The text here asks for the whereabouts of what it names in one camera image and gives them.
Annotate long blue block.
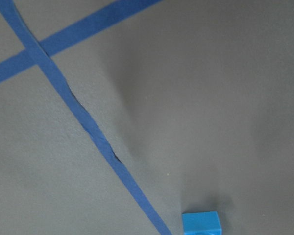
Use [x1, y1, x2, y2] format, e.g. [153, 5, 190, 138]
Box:
[182, 211, 222, 235]

